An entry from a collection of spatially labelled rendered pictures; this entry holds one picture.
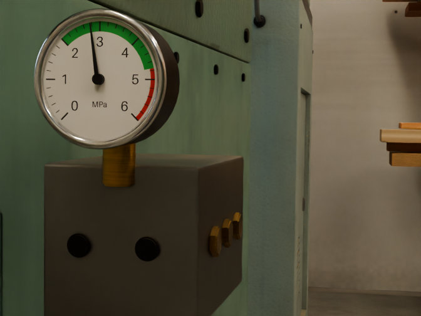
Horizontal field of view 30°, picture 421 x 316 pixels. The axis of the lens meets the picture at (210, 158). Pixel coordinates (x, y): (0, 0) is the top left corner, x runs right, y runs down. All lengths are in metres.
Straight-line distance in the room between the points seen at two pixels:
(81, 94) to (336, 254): 2.65
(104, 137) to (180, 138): 0.30
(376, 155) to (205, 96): 2.23
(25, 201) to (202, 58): 0.33
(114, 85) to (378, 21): 2.62
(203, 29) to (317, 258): 2.30
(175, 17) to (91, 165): 0.27
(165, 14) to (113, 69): 0.26
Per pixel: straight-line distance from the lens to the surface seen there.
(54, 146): 0.43
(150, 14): 0.57
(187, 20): 0.67
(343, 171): 2.94
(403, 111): 2.94
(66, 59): 0.36
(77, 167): 0.39
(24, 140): 0.44
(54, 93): 0.37
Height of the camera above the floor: 0.64
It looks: 3 degrees down
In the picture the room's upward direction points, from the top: 1 degrees clockwise
